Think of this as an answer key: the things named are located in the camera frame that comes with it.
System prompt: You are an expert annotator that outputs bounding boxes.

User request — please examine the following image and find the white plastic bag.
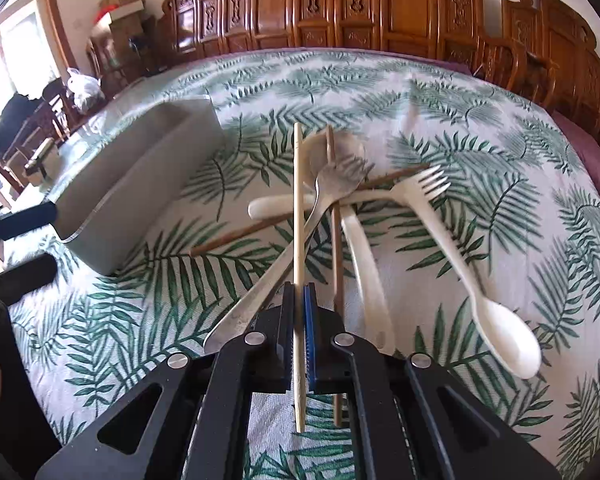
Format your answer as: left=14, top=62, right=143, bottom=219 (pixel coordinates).
left=67, top=67, right=105, bottom=112

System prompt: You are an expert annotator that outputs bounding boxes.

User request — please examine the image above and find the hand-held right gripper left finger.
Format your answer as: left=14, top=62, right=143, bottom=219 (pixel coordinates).
left=35, top=282, right=296, bottom=480

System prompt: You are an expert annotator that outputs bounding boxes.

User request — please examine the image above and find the light wooden chopstick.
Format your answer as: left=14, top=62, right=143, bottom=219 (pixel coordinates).
left=292, top=121, right=307, bottom=434

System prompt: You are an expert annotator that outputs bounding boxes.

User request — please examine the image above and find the brown wooden chopstick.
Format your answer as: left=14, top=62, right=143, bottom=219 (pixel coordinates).
left=189, top=162, right=433, bottom=259
left=326, top=124, right=345, bottom=429

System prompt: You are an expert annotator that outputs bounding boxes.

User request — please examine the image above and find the metal fork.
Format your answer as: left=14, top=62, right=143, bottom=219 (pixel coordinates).
left=202, top=156, right=376, bottom=353

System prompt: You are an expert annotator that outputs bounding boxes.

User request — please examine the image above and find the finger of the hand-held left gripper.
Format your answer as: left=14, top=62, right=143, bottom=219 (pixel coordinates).
left=0, top=254, right=57, bottom=307
left=0, top=201, right=57, bottom=243

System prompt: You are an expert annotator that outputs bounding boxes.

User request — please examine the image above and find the grey rectangular container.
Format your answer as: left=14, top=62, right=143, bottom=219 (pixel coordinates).
left=50, top=94, right=227, bottom=277

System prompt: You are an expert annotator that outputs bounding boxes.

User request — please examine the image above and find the dark wooden chair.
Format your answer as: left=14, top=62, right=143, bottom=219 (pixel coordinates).
left=0, top=80, right=81, bottom=206

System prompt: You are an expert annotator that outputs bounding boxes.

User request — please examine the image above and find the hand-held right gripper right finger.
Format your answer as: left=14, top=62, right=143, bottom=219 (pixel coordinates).
left=304, top=284, right=563, bottom=480

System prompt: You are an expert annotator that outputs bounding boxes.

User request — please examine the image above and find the white plastic spoon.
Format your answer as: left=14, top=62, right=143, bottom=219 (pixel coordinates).
left=405, top=195, right=543, bottom=381

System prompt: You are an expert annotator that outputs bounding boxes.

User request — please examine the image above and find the white plastic fork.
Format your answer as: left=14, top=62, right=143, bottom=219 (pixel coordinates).
left=247, top=164, right=452, bottom=221

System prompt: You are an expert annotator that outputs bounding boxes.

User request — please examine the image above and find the row of carved wooden chairs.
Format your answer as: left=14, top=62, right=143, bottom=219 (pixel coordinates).
left=155, top=0, right=600, bottom=161

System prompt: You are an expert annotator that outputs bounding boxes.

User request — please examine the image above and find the leaf print tablecloth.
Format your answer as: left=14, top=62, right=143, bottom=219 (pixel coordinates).
left=0, top=47, right=600, bottom=480

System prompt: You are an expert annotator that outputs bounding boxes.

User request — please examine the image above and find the white flat box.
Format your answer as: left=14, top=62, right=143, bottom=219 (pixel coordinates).
left=92, top=1, right=146, bottom=25

